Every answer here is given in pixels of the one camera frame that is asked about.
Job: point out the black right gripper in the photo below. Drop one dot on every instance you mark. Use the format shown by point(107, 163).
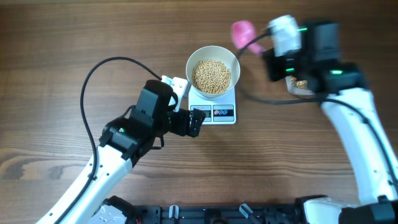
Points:
point(276, 73)

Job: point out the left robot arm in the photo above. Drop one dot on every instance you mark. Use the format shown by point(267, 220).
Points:
point(123, 142)

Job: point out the white round bowl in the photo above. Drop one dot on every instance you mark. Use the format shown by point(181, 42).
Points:
point(213, 52)

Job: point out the soybeans in bowl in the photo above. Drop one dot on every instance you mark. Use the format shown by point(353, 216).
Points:
point(211, 77)

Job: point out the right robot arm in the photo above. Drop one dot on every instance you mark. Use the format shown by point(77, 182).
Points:
point(312, 53)

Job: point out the white digital kitchen scale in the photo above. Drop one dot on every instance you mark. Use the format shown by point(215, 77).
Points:
point(218, 111)

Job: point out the pile of yellow soybeans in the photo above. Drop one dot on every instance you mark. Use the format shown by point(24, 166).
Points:
point(301, 85)

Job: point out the clear plastic food container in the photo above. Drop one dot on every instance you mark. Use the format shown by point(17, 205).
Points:
point(297, 92)

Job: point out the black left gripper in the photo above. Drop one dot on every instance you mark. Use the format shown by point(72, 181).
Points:
point(183, 129)

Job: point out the pink plastic scoop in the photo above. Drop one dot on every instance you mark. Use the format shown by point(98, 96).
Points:
point(242, 32)

